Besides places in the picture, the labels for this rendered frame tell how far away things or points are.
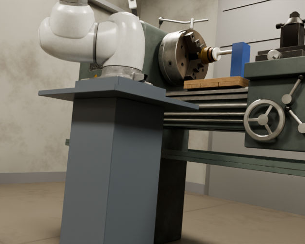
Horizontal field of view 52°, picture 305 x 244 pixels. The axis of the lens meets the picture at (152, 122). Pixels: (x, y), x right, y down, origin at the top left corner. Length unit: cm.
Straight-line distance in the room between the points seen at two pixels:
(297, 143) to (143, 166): 54
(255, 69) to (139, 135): 50
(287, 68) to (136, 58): 54
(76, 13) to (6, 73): 264
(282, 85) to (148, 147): 54
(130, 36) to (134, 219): 66
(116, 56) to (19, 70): 273
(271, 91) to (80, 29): 74
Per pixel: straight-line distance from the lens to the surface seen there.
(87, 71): 207
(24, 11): 400
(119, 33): 119
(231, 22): 405
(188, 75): 172
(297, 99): 121
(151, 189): 119
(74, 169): 119
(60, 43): 121
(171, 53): 171
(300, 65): 119
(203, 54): 172
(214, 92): 148
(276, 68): 122
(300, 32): 146
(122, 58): 117
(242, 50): 161
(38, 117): 390
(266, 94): 126
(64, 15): 119
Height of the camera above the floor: 60
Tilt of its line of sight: 3 degrees up
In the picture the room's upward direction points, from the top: 5 degrees clockwise
